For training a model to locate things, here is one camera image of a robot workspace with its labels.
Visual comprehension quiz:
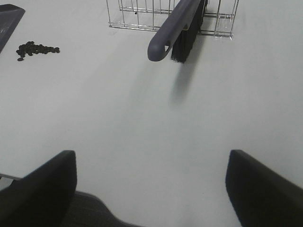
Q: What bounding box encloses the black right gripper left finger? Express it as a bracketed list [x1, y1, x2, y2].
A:
[0, 150, 77, 227]

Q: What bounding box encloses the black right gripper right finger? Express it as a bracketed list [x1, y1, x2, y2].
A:
[225, 150, 303, 227]

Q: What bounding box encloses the pile of coffee beans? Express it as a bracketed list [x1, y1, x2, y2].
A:
[16, 41, 61, 61]

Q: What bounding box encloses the purple brush with black bristles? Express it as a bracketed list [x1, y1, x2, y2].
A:
[147, 0, 208, 63]

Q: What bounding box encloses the purple plastic dustpan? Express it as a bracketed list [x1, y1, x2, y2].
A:
[0, 4, 26, 52]

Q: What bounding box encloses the metal wire rack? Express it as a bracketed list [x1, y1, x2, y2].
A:
[106, 0, 239, 39]

